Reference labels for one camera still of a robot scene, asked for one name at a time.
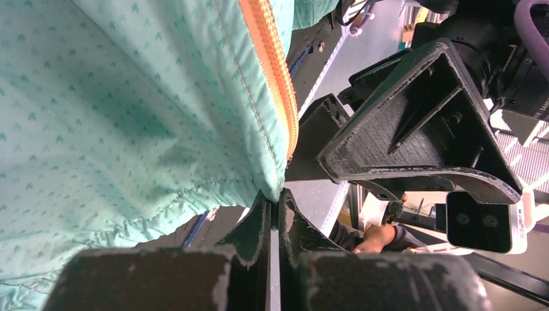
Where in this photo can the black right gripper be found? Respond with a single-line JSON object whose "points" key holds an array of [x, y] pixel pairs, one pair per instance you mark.
{"points": [[417, 114]]}

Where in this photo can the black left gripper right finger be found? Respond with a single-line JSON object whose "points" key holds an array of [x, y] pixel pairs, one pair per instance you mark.
{"points": [[316, 274]]}

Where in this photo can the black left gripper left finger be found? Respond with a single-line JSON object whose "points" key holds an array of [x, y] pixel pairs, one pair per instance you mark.
{"points": [[233, 274]]}

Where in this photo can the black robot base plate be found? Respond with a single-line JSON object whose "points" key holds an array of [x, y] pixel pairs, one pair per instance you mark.
{"points": [[308, 54]]}

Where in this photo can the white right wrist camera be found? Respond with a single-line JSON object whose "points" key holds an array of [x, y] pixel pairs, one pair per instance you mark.
{"points": [[495, 228]]}

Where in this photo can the orange and teal gradient jacket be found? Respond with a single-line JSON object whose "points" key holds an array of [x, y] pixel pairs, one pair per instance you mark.
{"points": [[121, 120]]}

